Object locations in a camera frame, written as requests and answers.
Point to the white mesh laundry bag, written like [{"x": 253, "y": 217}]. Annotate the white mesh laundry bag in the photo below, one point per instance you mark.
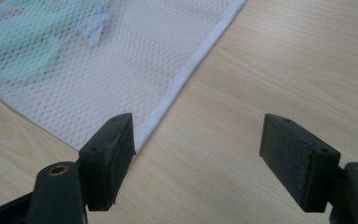
[{"x": 112, "y": 77}]

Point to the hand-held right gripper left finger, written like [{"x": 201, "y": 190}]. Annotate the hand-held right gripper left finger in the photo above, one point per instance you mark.
[{"x": 105, "y": 168}]

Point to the light green cloth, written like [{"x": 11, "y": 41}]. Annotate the light green cloth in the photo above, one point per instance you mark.
[{"x": 21, "y": 46}]

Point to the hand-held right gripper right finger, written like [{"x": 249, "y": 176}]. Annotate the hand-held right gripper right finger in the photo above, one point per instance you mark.
[{"x": 295, "y": 161}]

